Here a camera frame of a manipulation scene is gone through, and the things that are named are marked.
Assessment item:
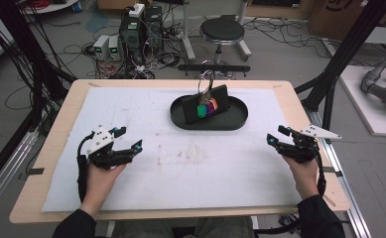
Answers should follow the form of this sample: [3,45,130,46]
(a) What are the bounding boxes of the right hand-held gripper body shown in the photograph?
[275,123,343,165]

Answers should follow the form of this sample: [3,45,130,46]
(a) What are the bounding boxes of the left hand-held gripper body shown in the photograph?
[85,124,136,172]

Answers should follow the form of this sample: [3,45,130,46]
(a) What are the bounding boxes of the black oval tray with hanger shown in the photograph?
[169,63,252,132]

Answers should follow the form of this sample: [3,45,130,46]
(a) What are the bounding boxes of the black wallet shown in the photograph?
[181,83,231,126]

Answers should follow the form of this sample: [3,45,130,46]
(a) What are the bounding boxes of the key ring with coloured tags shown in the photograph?
[195,68,220,119]

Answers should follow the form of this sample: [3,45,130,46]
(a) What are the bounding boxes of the person's right hand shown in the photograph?
[280,154,320,201]

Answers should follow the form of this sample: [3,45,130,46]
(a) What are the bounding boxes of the person's left hand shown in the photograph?
[84,161,128,210]

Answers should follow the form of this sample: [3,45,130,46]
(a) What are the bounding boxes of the wooden table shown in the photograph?
[8,78,351,225]

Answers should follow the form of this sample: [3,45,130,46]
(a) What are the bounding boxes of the black tape strip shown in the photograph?
[26,167,46,177]
[322,166,344,179]

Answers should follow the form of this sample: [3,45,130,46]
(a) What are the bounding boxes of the white table mat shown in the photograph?
[41,86,303,213]

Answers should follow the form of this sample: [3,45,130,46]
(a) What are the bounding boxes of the white platform board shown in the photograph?
[338,64,386,139]

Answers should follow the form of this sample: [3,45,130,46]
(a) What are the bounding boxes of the grey power supply box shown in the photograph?
[92,34,111,61]
[107,35,122,61]

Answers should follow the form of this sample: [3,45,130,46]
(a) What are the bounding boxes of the large black computer tower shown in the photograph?
[118,7,146,65]

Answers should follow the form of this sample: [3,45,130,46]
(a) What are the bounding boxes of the small black computer tower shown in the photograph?
[143,4,165,55]

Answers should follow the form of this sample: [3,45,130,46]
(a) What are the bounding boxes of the black round stool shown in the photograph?
[195,14,247,80]

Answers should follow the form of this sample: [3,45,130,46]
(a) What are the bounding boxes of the cardboard box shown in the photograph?
[307,0,377,43]

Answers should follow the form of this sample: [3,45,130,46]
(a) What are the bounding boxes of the white power strip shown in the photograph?
[128,3,146,19]

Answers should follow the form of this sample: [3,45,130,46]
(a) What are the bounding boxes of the white round table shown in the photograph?
[19,0,79,15]

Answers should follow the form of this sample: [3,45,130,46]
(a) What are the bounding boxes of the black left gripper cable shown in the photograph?
[76,131,96,204]

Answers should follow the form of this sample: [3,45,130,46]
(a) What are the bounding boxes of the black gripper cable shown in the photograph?
[255,144,327,236]
[76,131,96,204]

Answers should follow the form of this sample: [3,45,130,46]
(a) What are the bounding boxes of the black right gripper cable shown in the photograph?
[255,144,327,236]

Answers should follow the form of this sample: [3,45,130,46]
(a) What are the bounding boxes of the aluminium rail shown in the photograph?
[0,128,40,220]
[306,108,373,238]

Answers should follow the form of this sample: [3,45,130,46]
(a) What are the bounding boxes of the black metal frame strut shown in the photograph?
[294,0,386,144]

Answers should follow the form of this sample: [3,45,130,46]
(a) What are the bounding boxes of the white desk frame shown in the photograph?
[179,0,253,62]

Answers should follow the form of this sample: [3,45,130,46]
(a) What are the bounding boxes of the black frame post with cables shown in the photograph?
[0,0,77,133]

